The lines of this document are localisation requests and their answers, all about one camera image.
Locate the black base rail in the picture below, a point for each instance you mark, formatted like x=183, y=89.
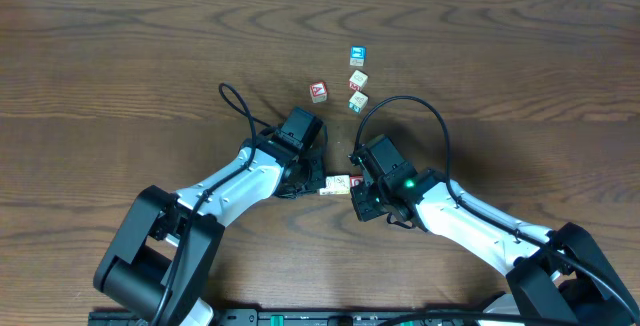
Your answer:
x=251, y=317

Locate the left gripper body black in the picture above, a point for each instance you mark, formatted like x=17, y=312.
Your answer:
x=314, y=175

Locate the cream wooden block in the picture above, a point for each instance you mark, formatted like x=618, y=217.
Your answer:
x=341, y=184

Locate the green J wooden block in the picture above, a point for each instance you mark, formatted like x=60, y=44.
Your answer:
x=358, y=101

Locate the red U wooden block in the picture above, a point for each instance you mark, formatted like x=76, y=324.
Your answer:
x=356, y=180

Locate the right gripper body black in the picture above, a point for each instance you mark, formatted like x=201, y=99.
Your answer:
x=371, y=201

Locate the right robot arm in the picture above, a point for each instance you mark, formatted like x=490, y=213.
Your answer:
x=560, y=275

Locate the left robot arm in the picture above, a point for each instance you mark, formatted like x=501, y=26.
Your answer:
x=159, y=259

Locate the red M wooden block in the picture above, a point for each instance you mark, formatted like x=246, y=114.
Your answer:
x=358, y=80

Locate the red A wooden block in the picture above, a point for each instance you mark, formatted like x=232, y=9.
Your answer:
x=318, y=92

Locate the cream block with yellow side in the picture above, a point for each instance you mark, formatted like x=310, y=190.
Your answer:
x=328, y=189

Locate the blue-top wooden block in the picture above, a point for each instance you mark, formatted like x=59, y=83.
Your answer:
x=357, y=56

